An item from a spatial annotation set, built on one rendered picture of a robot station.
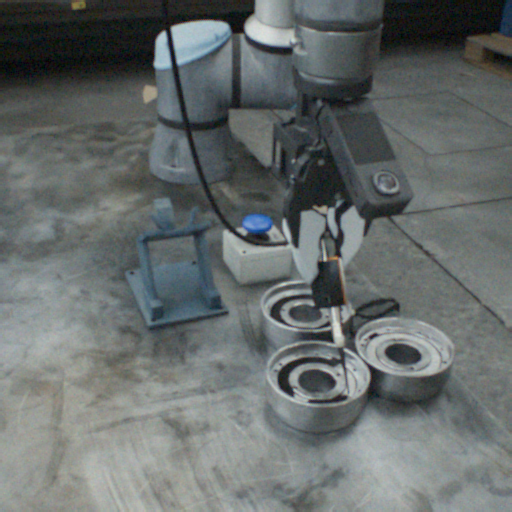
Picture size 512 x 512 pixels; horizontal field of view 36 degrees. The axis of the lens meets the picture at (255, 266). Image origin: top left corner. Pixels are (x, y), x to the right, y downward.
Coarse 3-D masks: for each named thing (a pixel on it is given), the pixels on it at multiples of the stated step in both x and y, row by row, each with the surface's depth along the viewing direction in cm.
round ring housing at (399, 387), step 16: (384, 320) 88; (400, 320) 88; (416, 320) 88; (368, 336) 87; (416, 336) 88; (432, 336) 87; (384, 352) 85; (400, 352) 87; (416, 352) 86; (448, 352) 85; (368, 368) 82; (384, 368) 80; (400, 368) 82; (416, 368) 82; (448, 368) 82; (384, 384) 81; (400, 384) 80; (416, 384) 80; (432, 384) 81; (400, 400) 82; (416, 400) 82
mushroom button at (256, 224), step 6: (252, 216) 101; (258, 216) 101; (264, 216) 102; (246, 222) 100; (252, 222) 100; (258, 222) 100; (264, 222) 100; (270, 222) 101; (246, 228) 100; (252, 228) 100; (258, 228) 100; (264, 228) 100; (270, 228) 100; (252, 234) 102; (258, 234) 101
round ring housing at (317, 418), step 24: (288, 360) 83; (360, 360) 81; (312, 384) 83; (336, 384) 80; (360, 384) 80; (288, 408) 77; (312, 408) 75; (336, 408) 76; (360, 408) 78; (312, 432) 78
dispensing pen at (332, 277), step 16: (320, 240) 79; (320, 256) 79; (320, 272) 77; (336, 272) 77; (320, 288) 78; (336, 288) 77; (320, 304) 79; (336, 304) 77; (336, 320) 78; (336, 336) 78
